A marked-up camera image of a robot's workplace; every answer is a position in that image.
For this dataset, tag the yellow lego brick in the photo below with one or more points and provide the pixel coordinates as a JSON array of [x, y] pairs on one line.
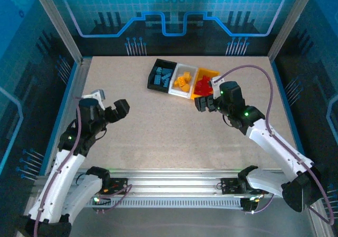
[[180, 80], [177, 84], [187, 75], [186, 88], [188, 82]]

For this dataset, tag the yellow plastic bin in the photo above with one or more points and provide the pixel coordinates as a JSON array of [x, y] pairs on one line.
[[208, 72]]

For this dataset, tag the black plastic bin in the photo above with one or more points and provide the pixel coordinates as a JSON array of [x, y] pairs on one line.
[[151, 81]]

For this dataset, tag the white plastic bin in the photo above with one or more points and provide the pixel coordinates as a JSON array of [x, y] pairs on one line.
[[185, 67]]

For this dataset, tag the small blue lego brick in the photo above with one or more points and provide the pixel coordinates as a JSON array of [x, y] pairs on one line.
[[163, 76]]

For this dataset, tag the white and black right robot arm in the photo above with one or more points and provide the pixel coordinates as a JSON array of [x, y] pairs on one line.
[[274, 144]]

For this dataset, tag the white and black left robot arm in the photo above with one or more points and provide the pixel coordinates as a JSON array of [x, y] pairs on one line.
[[63, 179]]

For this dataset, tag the blue table edge strip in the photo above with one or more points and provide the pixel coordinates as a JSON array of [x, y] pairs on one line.
[[64, 102], [285, 102]]

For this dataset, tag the black connector box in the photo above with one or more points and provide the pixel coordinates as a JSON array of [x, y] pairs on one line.
[[248, 204], [101, 202]]

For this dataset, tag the grey metal plate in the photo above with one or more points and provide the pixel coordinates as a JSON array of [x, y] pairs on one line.
[[171, 223]]

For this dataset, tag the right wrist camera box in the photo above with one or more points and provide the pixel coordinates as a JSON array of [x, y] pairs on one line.
[[216, 89]]

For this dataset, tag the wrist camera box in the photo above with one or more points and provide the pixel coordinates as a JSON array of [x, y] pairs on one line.
[[216, 89], [96, 94]]

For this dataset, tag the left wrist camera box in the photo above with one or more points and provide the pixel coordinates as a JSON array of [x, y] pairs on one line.
[[96, 94]]

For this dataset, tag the aluminium table side rail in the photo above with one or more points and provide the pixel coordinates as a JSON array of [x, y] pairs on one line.
[[75, 94]]

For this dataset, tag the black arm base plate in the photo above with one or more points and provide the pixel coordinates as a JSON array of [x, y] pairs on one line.
[[229, 185], [121, 185]]

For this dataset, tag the wide aluminium mounting rail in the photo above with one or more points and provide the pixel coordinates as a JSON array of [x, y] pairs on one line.
[[171, 181]]

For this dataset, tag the aluminium frame post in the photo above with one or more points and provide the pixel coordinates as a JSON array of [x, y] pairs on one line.
[[290, 23], [59, 23]]

